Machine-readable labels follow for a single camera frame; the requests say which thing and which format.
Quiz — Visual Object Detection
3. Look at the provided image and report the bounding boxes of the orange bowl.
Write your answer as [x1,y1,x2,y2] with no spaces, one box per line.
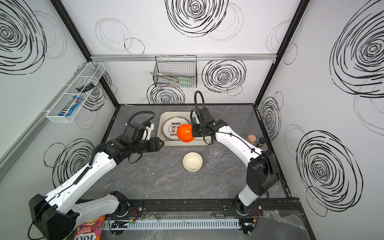
[177,124,195,143]

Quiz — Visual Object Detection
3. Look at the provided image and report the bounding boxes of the cream bowl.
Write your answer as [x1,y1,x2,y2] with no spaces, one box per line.
[183,152,203,172]

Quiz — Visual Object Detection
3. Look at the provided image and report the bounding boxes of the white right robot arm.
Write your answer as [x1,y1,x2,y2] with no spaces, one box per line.
[190,107,280,216]

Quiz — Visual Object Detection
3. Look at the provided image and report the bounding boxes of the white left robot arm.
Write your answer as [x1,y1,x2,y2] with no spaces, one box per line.
[29,121,164,240]

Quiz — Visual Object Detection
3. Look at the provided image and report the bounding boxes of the cream plastic bin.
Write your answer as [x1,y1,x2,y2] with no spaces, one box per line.
[157,112,212,147]

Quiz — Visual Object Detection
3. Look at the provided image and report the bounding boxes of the clear plastic cup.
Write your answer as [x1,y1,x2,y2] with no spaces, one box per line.
[210,144,224,161]

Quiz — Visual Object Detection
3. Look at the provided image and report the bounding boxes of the pink lid glass jar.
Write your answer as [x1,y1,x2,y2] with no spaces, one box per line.
[247,135,257,145]

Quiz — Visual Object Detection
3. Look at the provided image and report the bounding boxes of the green item in basket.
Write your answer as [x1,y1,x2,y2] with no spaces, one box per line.
[176,77,196,88]

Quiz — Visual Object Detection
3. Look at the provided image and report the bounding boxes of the dark lid spice bottle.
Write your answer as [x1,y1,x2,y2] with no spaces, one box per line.
[256,137,267,149]

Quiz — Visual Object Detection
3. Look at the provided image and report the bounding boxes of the blue candy packet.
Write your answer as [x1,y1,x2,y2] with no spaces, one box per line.
[59,97,83,117]

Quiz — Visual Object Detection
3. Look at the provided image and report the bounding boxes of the pink fruit candy bag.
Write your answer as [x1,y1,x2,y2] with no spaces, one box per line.
[74,215,105,240]

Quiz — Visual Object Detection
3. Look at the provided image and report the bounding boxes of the black wire basket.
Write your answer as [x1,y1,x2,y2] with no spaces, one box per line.
[152,55,198,88]

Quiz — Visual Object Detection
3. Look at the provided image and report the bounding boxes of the clear wall shelf basket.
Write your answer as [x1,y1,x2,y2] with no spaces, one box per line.
[46,62,106,124]

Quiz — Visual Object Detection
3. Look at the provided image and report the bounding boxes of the white slotted cable duct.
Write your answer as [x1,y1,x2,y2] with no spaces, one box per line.
[103,219,241,231]

